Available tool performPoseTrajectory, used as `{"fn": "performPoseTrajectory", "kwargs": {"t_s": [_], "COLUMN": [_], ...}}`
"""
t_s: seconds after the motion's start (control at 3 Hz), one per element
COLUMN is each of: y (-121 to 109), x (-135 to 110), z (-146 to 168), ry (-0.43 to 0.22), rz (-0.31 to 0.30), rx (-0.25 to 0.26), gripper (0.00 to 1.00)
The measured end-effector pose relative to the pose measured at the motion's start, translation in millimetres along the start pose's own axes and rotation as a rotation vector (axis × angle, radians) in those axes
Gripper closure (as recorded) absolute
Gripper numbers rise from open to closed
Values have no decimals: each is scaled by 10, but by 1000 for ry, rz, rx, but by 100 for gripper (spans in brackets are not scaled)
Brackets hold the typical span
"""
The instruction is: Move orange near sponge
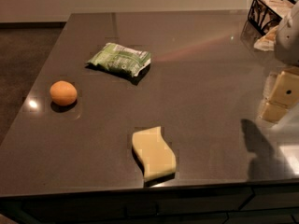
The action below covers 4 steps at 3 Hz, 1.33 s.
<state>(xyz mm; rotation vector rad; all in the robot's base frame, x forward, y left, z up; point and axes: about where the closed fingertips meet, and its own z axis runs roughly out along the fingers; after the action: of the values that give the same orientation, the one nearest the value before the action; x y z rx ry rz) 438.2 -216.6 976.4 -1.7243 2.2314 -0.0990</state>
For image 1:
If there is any orange fruit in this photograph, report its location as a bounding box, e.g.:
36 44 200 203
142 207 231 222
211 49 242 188
50 80 78 106

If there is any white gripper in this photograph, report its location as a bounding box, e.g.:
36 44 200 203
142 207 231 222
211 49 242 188
259 1 299 123

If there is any green snack bag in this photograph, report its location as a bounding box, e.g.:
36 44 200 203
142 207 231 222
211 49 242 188
87 43 151 77

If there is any yellow wavy sponge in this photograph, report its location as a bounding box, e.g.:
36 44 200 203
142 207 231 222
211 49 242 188
132 126 177 182

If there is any black wire basket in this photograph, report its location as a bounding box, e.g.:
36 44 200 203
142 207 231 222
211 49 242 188
248 0 298 35

